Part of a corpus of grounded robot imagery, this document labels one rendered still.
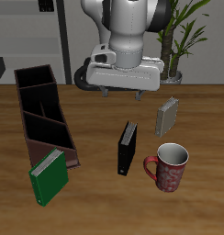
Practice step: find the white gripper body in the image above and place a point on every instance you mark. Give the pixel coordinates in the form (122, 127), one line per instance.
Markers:
(123, 76)

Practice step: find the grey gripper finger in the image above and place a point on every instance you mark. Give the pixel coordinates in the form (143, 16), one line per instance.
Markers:
(140, 94)
(104, 91)

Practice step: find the grey book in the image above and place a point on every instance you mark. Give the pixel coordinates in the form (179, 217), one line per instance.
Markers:
(166, 117)

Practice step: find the black book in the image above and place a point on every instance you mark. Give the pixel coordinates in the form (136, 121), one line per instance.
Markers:
(127, 150)

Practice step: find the dark brown desk caddy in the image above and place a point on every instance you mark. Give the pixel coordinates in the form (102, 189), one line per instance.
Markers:
(45, 117)

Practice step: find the green book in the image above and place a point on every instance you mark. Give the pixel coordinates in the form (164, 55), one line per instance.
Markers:
(49, 177)

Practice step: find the green pot plant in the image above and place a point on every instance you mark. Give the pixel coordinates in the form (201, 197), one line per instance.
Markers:
(175, 42)

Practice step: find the red patterned mug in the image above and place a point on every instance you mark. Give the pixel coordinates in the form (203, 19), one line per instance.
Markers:
(169, 167)

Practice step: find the white shelf unit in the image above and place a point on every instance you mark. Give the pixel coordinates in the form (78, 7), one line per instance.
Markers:
(28, 36)

